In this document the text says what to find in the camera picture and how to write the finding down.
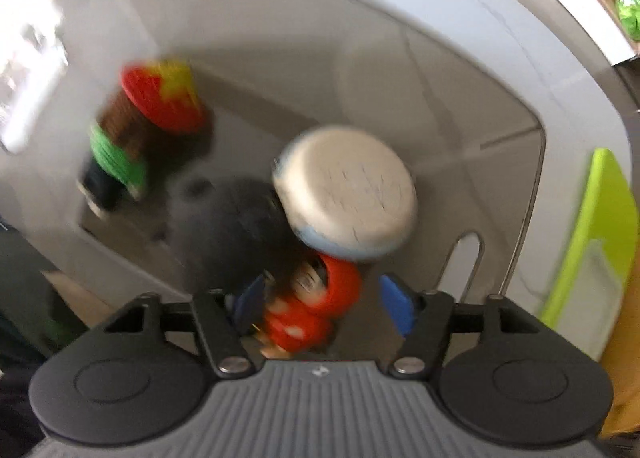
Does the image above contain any white round bowl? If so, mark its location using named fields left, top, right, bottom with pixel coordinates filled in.
left=271, top=125, right=418, bottom=262

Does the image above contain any dark grey plush toy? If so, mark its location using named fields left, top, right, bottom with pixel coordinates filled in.
left=166, top=176, right=304, bottom=295

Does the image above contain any doll with red conical hat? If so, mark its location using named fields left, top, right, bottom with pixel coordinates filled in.
left=78, top=59, right=214, bottom=219

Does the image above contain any lime green bin lid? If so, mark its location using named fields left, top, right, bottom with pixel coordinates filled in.
left=539, top=147, right=640, bottom=362

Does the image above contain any green plush toy on shelf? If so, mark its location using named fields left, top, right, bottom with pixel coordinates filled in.
left=615, top=0, right=640, bottom=42

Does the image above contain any red white spotted toy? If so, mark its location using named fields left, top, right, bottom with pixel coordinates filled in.
left=256, top=252, right=362, bottom=360

